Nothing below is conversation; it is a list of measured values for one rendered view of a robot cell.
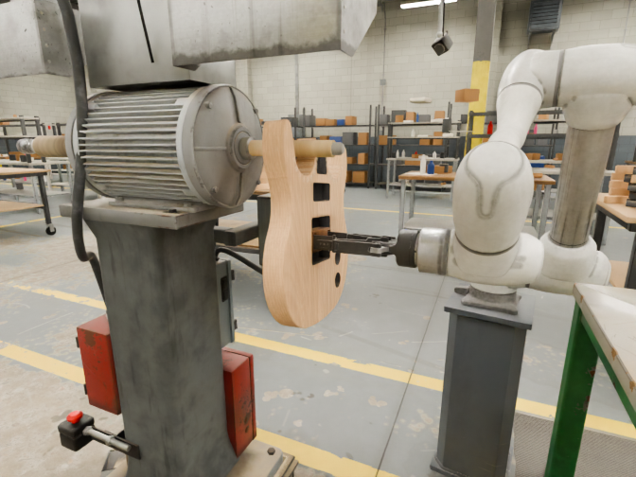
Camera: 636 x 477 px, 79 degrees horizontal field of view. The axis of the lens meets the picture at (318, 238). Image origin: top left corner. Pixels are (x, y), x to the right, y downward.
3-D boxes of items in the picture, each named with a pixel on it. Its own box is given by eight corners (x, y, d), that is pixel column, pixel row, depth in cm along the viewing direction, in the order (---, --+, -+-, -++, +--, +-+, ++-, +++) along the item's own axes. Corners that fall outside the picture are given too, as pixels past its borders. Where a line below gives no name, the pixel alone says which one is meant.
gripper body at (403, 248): (413, 272, 72) (365, 266, 76) (420, 264, 80) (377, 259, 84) (416, 232, 71) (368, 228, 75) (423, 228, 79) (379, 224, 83)
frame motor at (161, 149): (65, 205, 88) (46, 86, 82) (156, 192, 112) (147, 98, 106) (208, 220, 72) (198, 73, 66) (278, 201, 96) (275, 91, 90)
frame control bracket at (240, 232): (223, 245, 100) (222, 231, 99) (262, 230, 117) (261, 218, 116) (236, 247, 98) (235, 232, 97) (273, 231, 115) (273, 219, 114)
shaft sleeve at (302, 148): (246, 149, 77) (252, 136, 79) (253, 159, 80) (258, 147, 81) (328, 150, 70) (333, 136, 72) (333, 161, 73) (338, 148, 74)
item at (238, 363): (175, 436, 128) (164, 337, 119) (200, 413, 139) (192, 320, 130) (238, 461, 118) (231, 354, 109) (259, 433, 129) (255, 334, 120)
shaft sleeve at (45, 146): (27, 147, 102) (40, 131, 105) (46, 161, 107) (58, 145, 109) (73, 148, 95) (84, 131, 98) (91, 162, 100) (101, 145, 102)
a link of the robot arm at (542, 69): (494, 79, 92) (560, 73, 86) (506, 39, 101) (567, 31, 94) (494, 123, 102) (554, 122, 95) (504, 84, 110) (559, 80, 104)
